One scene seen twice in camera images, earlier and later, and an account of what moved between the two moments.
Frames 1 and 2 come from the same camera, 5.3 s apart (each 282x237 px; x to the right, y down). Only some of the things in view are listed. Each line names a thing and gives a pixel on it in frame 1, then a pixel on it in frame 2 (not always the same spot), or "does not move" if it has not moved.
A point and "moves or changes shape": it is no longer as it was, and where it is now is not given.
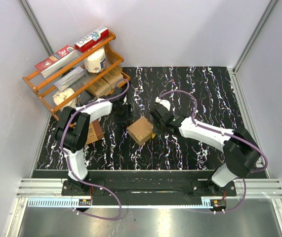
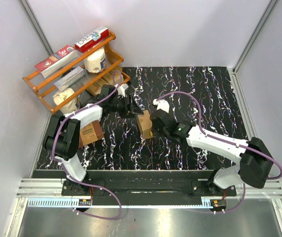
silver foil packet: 75,74 does not move
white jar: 96,62 does not move
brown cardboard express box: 141,131 moves or changes shape
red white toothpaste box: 84,44 does not move
